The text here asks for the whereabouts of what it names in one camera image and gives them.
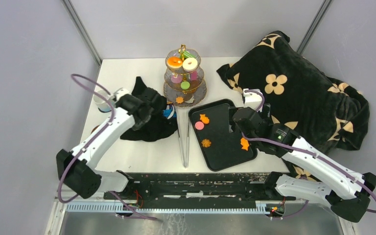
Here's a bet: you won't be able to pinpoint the white and blue mug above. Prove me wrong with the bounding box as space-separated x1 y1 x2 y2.
93 90 113 113

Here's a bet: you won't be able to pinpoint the black serving tray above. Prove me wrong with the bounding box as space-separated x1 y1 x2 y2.
188 99 258 171

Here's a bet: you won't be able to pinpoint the pink cake slice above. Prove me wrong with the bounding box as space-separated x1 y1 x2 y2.
189 71 198 81

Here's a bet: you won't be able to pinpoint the blue patterned item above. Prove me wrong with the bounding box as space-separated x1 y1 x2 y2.
163 103 177 119

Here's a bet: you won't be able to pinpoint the brown madeleine bread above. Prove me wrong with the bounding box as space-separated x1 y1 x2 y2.
188 81 203 94

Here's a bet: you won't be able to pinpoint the orange flower cookie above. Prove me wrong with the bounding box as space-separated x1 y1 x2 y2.
201 139 212 148

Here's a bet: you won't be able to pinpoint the three-tier glass cake stand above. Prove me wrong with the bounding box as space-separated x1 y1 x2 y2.
163 44 207 108

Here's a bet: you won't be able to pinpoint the orange fish cookie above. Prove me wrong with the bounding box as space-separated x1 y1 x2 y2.
200 114 210 124
240 138 250 151

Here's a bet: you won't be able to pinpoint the orange frosted donut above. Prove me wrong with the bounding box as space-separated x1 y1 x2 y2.
166 56 183 70

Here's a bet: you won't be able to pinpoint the green cake slice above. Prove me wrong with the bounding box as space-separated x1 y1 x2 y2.
179 48 194 60

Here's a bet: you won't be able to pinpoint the brown round chocolate cookie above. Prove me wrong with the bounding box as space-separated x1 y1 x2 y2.
185 96 195 104

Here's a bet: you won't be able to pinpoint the pink round cookie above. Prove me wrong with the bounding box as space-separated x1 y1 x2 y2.
194 121 205 130

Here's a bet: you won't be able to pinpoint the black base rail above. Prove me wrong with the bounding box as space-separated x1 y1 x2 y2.
117 173 295 209

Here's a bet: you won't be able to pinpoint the black floral blanket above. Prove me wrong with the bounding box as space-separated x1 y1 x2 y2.
216 30 370 182

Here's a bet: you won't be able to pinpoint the green round cookie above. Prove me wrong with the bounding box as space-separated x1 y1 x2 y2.
180 81 190 90

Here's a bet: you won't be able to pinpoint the black cloth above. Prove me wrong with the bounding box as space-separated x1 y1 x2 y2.
120 76 178 142

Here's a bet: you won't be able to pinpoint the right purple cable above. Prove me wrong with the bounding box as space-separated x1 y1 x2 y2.
239 89 376 219

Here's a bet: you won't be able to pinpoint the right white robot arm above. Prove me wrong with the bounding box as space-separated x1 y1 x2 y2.
230 89 376 223

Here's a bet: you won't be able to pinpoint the orange leaf cookie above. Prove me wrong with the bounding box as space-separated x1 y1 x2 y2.
176 96 184 104

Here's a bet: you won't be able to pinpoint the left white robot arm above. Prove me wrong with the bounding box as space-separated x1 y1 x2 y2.
56 88 166 199

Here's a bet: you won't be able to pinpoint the metal serving tongs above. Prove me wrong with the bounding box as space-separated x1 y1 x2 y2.
175 107 190 168

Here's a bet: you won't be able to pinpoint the white frosted donut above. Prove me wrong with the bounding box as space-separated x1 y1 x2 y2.
182 57 198 72

